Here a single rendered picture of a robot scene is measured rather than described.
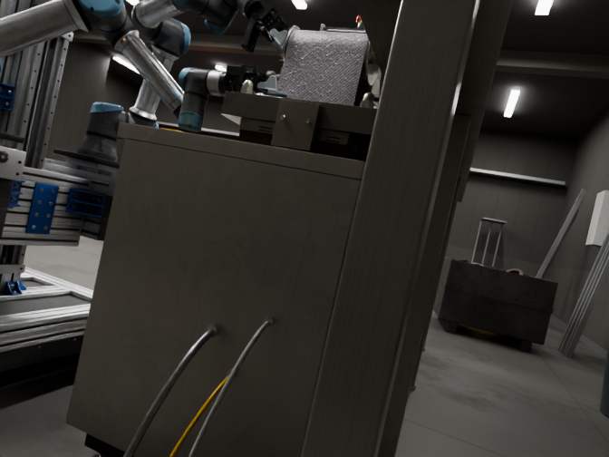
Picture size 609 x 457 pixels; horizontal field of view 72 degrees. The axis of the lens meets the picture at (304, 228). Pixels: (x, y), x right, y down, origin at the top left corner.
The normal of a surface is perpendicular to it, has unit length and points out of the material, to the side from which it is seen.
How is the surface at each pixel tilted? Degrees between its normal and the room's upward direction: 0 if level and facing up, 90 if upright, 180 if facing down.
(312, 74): 90
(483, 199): 90
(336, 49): 90
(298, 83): 90
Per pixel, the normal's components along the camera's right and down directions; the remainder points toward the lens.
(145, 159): -0.33, -0.05
